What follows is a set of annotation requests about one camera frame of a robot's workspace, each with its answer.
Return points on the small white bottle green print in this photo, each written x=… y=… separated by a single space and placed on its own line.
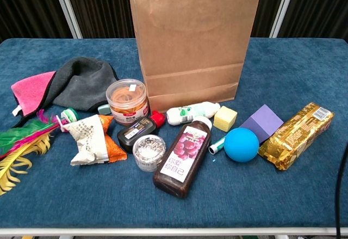
x=190 y=112

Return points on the blue ball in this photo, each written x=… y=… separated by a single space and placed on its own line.
x=242 y=145

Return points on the grey and pink microfiber cloth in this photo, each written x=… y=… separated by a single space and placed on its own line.
x=81 y=86

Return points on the teal white marker black cap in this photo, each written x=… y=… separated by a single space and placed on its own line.
x=217 y=145

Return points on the clear jar of rubber bands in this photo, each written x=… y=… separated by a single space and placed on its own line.
x=127 y=100

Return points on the yellow sponge cube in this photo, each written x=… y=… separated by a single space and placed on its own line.
x=224 y=119

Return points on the white orange snack packet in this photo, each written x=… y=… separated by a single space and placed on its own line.
x=87 y=141

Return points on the black ink bottle red cap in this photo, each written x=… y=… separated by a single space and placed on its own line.
x=136 y=134

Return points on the small green eraser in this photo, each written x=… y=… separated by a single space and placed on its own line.
x=104 y=110

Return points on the black pleated partition panel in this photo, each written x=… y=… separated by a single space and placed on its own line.
x=266 y=5
x=318 y=5
x=103 y=5
x=27 y=5

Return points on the brown paper bag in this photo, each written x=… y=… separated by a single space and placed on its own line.
x=190 y=45

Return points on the blue felt table mat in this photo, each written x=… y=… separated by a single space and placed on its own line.
x=285 y=67

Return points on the purple foam cube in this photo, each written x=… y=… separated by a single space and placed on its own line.
x=263 y=124

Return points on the small clear tub silver pins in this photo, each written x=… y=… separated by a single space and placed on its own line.
x=149 y=152

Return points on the colourful feather shuttlecock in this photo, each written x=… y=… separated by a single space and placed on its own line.
x=24 y=135

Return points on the gold foil biscuit package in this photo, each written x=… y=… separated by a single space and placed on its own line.
x=296 y=135

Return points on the dark juice bottle grape label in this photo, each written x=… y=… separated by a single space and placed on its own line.
x=182 y=154

